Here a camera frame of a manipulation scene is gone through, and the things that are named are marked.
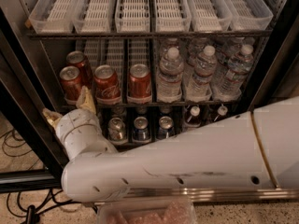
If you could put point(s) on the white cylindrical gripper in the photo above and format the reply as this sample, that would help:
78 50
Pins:
75 119

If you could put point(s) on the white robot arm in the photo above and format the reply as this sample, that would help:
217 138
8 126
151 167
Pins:
258 149

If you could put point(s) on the column coke can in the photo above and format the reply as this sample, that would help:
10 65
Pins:
139 81
107 82

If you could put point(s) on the blue can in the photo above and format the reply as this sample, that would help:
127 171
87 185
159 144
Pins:
165 128
141 131

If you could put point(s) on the steel fridge base grille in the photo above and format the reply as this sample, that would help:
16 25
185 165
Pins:
214 195

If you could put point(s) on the water bottle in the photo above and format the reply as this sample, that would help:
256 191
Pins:
169 76
237 70
198 84

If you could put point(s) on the dark drink bottle left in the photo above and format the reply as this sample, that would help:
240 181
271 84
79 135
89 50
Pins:
191 119

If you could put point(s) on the dark drink bottle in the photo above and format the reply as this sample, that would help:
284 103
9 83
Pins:
219 113
191 119

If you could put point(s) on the clear plastic food container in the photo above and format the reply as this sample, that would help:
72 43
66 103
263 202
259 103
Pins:
160 210

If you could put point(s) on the dark drink bottle right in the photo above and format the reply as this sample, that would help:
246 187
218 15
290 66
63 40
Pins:
219 113

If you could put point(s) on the black fridge door frame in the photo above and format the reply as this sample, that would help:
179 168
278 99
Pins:
21 102

